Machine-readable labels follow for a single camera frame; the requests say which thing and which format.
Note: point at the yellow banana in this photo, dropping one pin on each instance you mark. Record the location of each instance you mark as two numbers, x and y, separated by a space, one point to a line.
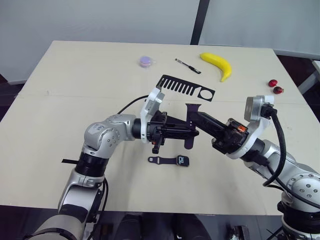
220 64

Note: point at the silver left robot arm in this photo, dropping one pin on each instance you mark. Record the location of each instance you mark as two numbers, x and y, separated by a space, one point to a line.
100 135

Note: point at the smartwatch body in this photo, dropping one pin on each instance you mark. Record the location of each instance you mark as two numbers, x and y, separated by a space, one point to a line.
182 160

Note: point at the black slotted watch stand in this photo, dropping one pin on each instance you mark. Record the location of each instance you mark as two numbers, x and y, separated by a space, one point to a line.
185 87

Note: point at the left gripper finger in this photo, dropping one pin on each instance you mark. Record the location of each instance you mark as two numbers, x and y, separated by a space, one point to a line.
178 123
177 134

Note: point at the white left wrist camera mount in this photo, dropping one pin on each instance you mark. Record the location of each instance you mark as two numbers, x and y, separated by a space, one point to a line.
152 102

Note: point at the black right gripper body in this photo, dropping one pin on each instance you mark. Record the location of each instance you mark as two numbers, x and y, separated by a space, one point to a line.
231 140

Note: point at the black pen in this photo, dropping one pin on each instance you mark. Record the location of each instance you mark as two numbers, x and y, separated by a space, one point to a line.
188 66

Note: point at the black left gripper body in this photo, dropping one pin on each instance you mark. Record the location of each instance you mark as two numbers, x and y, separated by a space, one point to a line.
156 132

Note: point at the purple round container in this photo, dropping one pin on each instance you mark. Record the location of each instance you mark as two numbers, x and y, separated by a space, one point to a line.
146 62

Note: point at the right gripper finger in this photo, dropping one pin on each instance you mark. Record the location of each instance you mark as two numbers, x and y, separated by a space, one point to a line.
205 128
212 122

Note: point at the black vertical pillar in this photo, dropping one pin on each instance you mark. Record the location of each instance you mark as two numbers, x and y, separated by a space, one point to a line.
200 22

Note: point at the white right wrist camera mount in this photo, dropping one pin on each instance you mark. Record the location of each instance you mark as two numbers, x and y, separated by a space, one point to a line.
262 127

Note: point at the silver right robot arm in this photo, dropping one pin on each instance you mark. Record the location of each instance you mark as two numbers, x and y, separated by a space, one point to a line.
297 180

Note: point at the white furniture frame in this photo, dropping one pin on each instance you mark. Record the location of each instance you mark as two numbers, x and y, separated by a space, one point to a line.
310 78

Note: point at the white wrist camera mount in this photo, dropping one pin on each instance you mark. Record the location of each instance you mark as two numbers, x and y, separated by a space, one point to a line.
262 127
152 102

